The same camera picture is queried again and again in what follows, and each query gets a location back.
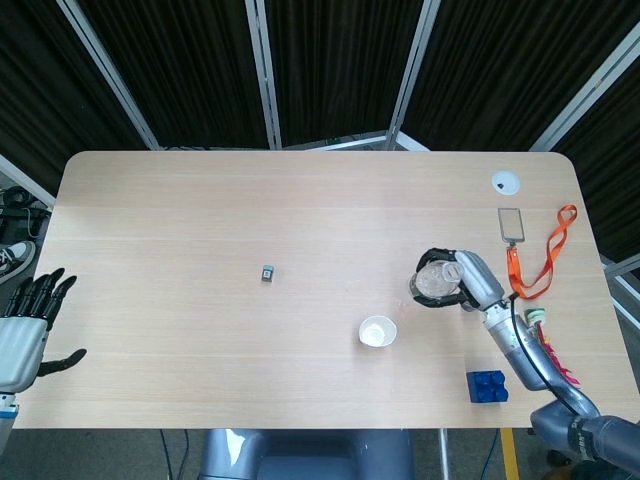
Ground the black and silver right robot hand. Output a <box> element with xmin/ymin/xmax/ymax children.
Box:
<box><xmin>413</xmin><ymin>246</ymin><xmax>506</xmax><ymax>314</ymax></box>

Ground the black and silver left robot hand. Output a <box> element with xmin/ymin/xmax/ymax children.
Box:
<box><xmin>0</xmin><ymin>268</ymin><xmax>88</xmax><ymax>396</ymax></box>

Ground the clear plastic water bottle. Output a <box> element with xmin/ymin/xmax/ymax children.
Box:
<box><xmin>409</xmin><ymin>259</ymin><xmax>465</xmax><ymax>299</ymax></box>

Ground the white paper cup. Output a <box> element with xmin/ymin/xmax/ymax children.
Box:
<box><xmin>358</xmin><ymin>314</ymin><xmax>399</xmax><ymax>349</ymax></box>

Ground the clear badge holder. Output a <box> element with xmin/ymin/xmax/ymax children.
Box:
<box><xmin>497</xmin><ymin>207</ymin><xmax>526</xmax><ymax>245</ymax></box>

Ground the colourful feather shuttlecock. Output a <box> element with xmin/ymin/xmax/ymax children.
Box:
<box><xmin>523</xmin><ymin>307</ymin><xmax>580</xmax><ymax>390</ymax></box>

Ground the black and white sneaker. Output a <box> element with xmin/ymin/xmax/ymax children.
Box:
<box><xmin>0</xmin><ymin>240</ymin><xmax>37</xmax><ymax>284</ymax></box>

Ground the blue building block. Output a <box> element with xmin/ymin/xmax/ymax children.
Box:
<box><xmin>466</xmin><ymin>368</ymin><xmax>510</xmax><ymax>404</ymax></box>

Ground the blue-grey robot torso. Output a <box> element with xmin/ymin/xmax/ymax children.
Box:
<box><xmin>197</xmin><ymin>428</ymin><xmax>416</xmax><ymax>480</ymax></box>

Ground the orange lanyard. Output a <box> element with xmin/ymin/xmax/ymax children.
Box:
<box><xmin>506</xmin><ymin>204</ymin><xmax>579</xmax><ymax>301</ymax></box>

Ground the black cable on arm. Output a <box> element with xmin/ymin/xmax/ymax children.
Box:
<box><xmin>502</xmin><ymin>292</ymin><xmax>581</xmax><ymax>406</ymax></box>

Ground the white round cable grommet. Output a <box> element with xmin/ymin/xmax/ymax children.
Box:
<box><xmin>490</xmin><ymin>170</ymin><xmax>521</xmax><ymax>195</ymax></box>

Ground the white partition post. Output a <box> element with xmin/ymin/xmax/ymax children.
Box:
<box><xmin>0</xmin><ymin>153</ymin><xmax>56</xmax><ymax>207</ymax></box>
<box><xmin>387</xmin><ymin>0</ymin><xmax>442</xmax><ymax>150</ymax></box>
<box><xmin>529</xmin><ymin>22</ymin><xmax>640</xmax><ymax>151</ymax></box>
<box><xmin>54</xmin><ymin>0</ymin><xmax>162</xmax><ymax>150</ymax></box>
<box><xmin>244</xmin><ymin>0</ymin><xmax>284</xmax><ymax>150</ymax></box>

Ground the white partition base rail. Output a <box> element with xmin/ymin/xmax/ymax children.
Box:
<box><xmin>282</xmin><ymin>130</ymin><xmax>431</xmax><ymax>151</ymax></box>

